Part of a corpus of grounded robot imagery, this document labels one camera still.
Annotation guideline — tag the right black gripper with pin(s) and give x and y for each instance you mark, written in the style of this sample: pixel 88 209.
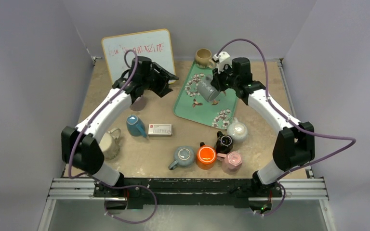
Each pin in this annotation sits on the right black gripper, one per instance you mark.
pixel 218 81

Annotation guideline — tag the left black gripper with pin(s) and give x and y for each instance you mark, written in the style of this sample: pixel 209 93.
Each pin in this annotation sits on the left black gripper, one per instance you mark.
pixel 163 76

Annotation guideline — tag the grey mug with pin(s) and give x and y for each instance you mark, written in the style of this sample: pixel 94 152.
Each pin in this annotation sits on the grey mug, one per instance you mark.
pixel 206 90

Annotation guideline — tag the beige brown mug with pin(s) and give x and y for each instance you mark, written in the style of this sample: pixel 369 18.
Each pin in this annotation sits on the beige brown mug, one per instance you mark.
pixel 203 59

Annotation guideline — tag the mauve purple mug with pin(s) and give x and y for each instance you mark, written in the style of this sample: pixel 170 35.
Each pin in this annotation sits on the mauve purple mug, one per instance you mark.
pixel 139 104

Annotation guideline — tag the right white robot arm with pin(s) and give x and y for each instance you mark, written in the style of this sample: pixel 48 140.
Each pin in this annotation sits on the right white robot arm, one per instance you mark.
pixel 294 145

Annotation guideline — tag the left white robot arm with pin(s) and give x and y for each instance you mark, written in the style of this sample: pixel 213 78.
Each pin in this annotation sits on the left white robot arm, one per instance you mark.
pixel 80 143

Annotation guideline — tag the white speckled mug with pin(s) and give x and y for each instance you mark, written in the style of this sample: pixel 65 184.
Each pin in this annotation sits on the white speckled mug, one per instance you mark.
pixel 237 131

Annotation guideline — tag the blue teal mug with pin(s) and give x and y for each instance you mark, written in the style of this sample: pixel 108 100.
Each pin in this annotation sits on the blue teal mug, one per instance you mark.
pixel 135 126

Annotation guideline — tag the black mug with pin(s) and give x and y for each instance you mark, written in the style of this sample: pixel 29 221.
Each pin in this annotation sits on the black mug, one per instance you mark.
pixel 224 143

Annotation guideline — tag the orange mug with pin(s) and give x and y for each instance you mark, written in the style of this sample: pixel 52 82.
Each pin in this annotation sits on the orange mug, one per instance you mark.
pixel 206 156

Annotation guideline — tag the grey-blue upside-down mug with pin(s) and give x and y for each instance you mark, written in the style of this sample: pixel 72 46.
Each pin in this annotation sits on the grey-blue upside-down mug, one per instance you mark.
pixel 184 156

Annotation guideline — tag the pink faceted mug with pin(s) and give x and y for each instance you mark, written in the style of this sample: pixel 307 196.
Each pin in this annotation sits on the pink faceted mug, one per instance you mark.
pixel 231 162

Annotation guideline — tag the cream white mug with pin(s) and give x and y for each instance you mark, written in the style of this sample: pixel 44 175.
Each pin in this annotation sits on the cream white mug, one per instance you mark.
pixel 109 144

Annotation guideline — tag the green floral tray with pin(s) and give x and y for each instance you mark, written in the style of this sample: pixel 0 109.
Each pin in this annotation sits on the green floral tray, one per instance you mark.
pixel 192 106

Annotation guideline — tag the small white card box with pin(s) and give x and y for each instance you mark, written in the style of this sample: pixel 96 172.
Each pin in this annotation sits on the small white card box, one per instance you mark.
pixel 160 130

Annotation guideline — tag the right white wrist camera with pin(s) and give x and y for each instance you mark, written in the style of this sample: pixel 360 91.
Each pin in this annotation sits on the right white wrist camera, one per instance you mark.
pixel 220 60

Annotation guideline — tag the white whiteboard yellow frame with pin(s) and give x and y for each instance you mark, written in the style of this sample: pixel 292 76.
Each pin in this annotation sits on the white whiteboard yellow frame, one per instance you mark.
pixel 154 44

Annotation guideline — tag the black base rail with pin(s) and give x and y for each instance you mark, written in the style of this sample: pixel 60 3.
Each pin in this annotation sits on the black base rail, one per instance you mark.
pixel 238 193

